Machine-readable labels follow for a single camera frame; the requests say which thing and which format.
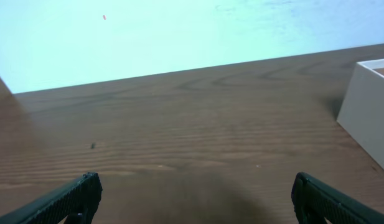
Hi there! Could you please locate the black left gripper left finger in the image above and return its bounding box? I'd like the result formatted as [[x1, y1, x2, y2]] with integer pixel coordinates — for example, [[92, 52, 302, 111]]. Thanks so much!
[[0, 172, 103, 224]]

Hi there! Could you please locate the white cardboard box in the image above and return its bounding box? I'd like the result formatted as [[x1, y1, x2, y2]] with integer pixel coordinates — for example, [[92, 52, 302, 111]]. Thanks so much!
[[337, 58, 384, 170]]

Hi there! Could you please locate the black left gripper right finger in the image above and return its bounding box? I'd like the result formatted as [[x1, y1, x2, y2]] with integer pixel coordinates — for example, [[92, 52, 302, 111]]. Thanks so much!
[[291, 172, 384, 224]]

